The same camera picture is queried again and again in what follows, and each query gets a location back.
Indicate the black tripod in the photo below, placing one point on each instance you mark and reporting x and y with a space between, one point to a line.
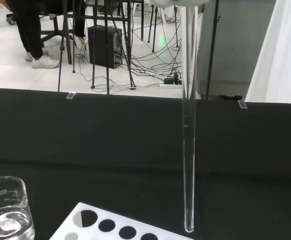
130 50
66 37

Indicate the black computer tower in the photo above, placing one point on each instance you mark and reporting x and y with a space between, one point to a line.
105 46

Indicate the white test tube rack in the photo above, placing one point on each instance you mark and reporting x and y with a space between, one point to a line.
125 220

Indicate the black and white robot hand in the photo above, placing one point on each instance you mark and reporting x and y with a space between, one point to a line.
178 2

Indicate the clear tape piece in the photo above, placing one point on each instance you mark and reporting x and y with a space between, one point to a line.
70 95
242 104

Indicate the white fabric screen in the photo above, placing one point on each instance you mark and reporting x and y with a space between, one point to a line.
280 50

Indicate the black bench cloth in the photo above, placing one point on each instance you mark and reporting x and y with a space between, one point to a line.
110 140

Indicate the black metal stand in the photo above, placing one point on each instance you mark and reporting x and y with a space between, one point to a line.
211 50

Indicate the black office chair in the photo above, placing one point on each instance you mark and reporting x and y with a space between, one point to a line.
54 25

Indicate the person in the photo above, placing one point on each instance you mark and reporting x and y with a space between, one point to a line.
30 30

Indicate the clear glass beaker with water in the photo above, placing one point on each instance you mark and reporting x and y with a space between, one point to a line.
8 215

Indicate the white power strip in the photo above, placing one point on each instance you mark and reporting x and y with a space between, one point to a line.
169 85

